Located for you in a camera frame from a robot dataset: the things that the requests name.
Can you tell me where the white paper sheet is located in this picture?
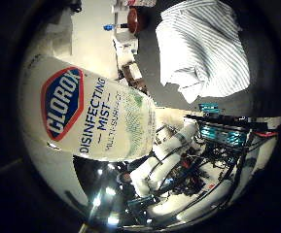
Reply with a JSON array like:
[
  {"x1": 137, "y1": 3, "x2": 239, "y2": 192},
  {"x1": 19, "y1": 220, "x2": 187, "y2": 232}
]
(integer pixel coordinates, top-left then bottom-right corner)
[{"x1": 112, "y1": 28, "x2": 140, "y2": 66}]

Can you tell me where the white grey striped cloth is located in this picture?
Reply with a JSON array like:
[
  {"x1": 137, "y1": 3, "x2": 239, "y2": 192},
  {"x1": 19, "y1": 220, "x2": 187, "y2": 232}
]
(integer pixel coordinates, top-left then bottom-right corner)
[{"x1": 155, "y1": 0, "x2": 252, "y2": 105}]

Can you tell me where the white Clorox spray bottle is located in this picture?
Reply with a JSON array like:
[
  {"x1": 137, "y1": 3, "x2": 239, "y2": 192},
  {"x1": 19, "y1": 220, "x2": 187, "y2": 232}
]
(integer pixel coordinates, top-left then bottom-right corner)
[{"x1": 18, "y1": 54, "x2": 158, "y2": 163}]

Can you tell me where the brown bowl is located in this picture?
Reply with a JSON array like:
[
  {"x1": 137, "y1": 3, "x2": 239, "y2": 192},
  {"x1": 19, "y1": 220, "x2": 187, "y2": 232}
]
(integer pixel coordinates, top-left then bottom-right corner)
[{"x1": 126, "y1": 7, "x2": 148, "y2": 35}]

